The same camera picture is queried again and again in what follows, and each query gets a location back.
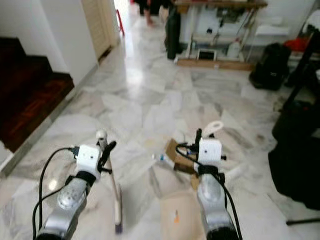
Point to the brown cardboard box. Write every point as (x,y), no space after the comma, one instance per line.
(175,152)

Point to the red plastic stool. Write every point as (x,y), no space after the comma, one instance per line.
(120,22)

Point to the round black bin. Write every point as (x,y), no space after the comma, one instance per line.
(297,122)

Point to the person in dark clothes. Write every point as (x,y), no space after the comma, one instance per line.
(147,10)

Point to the clear plastic bottle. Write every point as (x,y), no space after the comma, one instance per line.
(159,158)

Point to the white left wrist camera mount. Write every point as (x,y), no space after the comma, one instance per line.
(88,157)

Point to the tall black cylinder bag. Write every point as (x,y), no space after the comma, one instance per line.
(173,32)

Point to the white plastic jug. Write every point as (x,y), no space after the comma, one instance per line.
(234,50)

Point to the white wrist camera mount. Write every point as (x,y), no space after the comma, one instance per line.
(210,151)
(88,157)

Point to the long wooden plank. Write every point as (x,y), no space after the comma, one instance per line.
(215,64)

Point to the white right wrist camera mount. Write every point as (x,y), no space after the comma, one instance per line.
(210,151)

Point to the black vacuum cleaner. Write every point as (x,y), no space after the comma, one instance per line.
(272,67)

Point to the red bag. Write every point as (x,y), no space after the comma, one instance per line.
(300,44)

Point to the dark wooden stairs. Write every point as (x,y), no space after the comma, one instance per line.
(30,95)

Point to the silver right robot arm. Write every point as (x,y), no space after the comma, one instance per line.
(210,205)

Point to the black metal bar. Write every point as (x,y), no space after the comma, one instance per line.
(302,220)

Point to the white framed tablet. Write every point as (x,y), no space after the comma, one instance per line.
(206,54)

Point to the black table frame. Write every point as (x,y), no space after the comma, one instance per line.
(300,75)

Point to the beige louvered door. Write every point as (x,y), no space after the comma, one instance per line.
(100,25)

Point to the white desk with wooden top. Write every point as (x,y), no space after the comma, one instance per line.
(220,4)

